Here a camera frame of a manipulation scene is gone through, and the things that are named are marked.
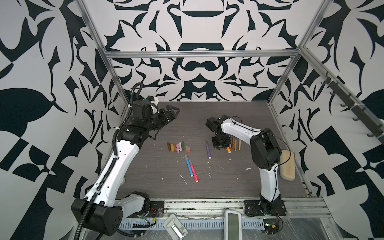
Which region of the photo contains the blue highlighter pen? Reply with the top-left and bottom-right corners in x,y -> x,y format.
184,155 -> 194,177

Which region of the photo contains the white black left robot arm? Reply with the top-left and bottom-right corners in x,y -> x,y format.
71,99 -> 180,240

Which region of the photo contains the purple highlighter pen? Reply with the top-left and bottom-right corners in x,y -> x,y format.
206,141 -> 212,159

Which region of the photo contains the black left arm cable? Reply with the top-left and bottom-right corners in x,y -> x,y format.
73,82 -> 143,240

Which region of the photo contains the white rectangular tablet device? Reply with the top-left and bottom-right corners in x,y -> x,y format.
224,210 -> 243,240

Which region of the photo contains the black wall hook rail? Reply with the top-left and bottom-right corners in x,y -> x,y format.
322,77 -> 384,145

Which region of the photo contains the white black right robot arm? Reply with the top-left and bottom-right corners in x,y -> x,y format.
206,115 -> 287,217

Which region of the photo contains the small circuit board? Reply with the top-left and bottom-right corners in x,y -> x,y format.
264,216 -> 284,235

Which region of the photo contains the beige foam block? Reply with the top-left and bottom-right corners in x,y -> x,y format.
279,150 -> 296,181

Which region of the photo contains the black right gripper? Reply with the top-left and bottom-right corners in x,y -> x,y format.
210,134 -> 230,150

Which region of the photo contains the pink red highlighter pen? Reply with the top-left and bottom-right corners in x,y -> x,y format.
189,160 -> 199,183

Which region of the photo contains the white clamp bracket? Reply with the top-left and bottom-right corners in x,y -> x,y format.
164,214 -> 188,240

